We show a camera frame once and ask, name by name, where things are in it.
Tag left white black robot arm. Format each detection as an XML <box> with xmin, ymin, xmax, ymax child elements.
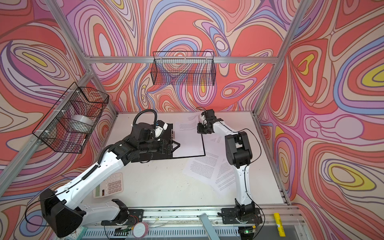
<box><xmin>40</xmin><ymin>136</ymin><xmax>181</xmax><ymax>238</ymax></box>

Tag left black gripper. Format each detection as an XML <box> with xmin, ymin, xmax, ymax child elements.
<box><xmin>138</xmin><ymin>137</ymin><xmax>181</xmax><ymax>155</ymax></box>

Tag yellow marker pen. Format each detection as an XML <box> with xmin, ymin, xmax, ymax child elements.
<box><xmin>274</xmin><ymin>213</ymin><xmax>286</xmax><ymax>237</ymax></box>

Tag pink white calculator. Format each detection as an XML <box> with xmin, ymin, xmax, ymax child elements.
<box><xmin>93</xmin><ymin>173</ymin><xmax>124</xmax><ymax>199</ymax></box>

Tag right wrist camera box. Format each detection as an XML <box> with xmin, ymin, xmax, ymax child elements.
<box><xmin>200</xmin><ymin>109</ymin><xmax>216</xmax><ymax>125</ymax></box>

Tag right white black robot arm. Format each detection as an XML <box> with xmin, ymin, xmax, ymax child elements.
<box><xmin>197</xmin><ymin>119</ymin><xmax>257</xmax><ymax>223</ymax></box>

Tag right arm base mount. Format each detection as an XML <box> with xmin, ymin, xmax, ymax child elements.
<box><xmin>218</xmin><ymin>208</ymin><xmax>263</xmax><ymax>226</ymax></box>

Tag black wire basket left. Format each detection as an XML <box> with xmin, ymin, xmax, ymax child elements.
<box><xmin>33</xmin><ymin>83</ymin><xmax>109</xmax><ymax>154</ymax></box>

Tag black wire basket back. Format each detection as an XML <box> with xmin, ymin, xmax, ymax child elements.
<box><xmin>151</xmin><ymin>51</ymin><xmax>216</xmax><ymax>86</ymax></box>

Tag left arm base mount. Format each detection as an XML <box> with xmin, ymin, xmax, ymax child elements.
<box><xmin>101</xmin><ymin>209</ymin><xmax>144</xmax><ymax>226</ymax></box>

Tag printed paper sheet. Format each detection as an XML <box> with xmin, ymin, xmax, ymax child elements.
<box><xmin>173</xmin><ymin>119</ymin><xmax>205</xmax><ymax>158</ymax></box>
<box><xmin>187</xmin><ymin>111</ymin><xmax>202</xmax><ymax>122</ymax></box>
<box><xmin>211</xmin><ymin>159</ymin><xmax>236</xmax><ymax>196</ymax></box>
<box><xmin>183</xmin><ymin>153</ymin><xmax>220</xmax><ymax>187</ymax></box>

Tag white tape roll in basket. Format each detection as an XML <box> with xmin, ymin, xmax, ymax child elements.
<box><xmin>68</xmin><ymin>115</ymin><xmax>94</xmax><ymax>134</ymax></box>

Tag pink tape roll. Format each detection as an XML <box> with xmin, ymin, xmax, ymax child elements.
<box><xmin>132</xmin><ymin>222</ymin><xmax>149</xmax><ymax>239</ymax></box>

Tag black wire basket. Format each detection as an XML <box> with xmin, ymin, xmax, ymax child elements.
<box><xmin>151</xmin><ymin>51</ymin><xmax>216</xmax><ymax>86</ymax></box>
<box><xmin>33</xmin><ymin>83</ymin><xmax>109</xmax><ymax>154</ymax></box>

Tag grey metal bar front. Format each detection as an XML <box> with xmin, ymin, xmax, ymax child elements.
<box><xmin>199</xmin><ymin>213</ymin><xmax>220</xmax><ymax>240</ymax></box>

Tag orange black file folder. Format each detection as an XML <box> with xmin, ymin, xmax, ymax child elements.
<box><xmin>138</xmin><ymin>122</ymin><xmax>207</xmax><ymax>163</ymax></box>

